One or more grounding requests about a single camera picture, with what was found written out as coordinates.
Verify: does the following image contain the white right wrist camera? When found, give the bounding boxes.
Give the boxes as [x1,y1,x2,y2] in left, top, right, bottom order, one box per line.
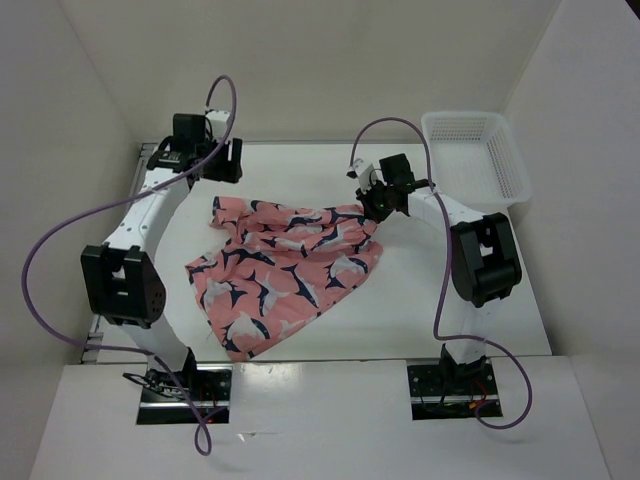
[346,158,379,194]

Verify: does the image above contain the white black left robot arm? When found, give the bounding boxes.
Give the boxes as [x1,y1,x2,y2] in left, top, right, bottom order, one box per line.
[81,108,242,400]

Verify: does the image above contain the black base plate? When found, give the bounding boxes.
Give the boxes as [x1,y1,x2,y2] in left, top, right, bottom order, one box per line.
[123,365,232,426]
[406,360,503,421]

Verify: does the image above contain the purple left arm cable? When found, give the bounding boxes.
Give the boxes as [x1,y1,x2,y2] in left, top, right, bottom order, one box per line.
[20,74,239,457]

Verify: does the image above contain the aluminium table frame rail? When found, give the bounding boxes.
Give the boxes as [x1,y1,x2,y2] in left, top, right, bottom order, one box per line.
[79,142,157,363]

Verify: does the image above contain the pink shark print shorts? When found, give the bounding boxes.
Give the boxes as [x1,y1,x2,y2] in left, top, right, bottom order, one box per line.
[185,196,383,362]

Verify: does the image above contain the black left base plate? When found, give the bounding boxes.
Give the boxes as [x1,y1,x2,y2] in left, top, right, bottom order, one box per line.
[123,365,232,426]

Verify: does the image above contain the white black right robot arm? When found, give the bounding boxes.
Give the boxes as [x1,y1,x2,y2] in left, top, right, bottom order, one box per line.
[347,154,522,393]

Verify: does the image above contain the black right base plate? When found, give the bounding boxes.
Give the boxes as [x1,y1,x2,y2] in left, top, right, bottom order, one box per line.
[406,360,503,421]

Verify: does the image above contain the white plastic laundry basket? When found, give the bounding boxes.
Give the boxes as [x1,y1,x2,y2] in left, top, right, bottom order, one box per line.
[421,111,532,211]

